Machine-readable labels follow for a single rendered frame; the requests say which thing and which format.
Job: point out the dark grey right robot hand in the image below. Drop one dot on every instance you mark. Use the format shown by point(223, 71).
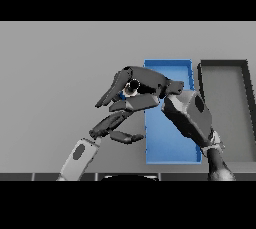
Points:
point(150, 78)

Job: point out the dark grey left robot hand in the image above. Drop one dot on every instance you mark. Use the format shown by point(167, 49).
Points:
point(111, 122)

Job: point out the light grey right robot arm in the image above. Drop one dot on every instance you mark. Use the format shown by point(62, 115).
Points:
point(186, 114)

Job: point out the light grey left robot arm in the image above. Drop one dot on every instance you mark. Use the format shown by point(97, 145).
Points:
point(83, 163)

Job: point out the blue bin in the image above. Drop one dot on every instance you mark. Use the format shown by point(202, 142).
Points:
point(163, 136)

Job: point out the dark grey bin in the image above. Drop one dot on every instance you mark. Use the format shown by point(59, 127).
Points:
point(226, 113)

